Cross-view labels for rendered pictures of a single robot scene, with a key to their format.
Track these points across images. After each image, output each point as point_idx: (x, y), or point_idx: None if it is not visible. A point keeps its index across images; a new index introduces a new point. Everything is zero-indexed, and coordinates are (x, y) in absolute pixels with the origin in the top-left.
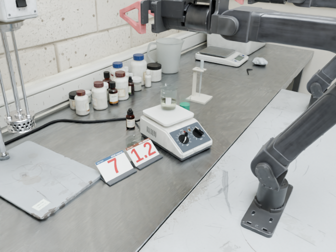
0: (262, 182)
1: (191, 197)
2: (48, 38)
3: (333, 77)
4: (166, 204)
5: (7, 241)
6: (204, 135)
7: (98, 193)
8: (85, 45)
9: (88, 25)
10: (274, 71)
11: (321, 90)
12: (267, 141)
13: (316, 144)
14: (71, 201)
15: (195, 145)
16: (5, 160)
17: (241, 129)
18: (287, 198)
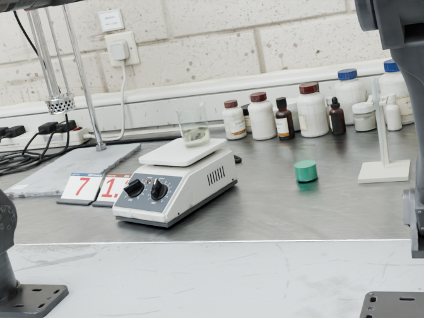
0: None
1: (28, 247)
2: (243, 21)
3: (419, 183)
4: (16, 237)
5: None
6: (164, 200)
7: (41, 202)
8: (316, 34)
9: (322, 0)
10: None
11: (404, 219)
12: (3, 192)
13: None
14: (29, 197)
15: (135, 206)
16: (96, 151)
17: (262, 238)
18: (4, 311)
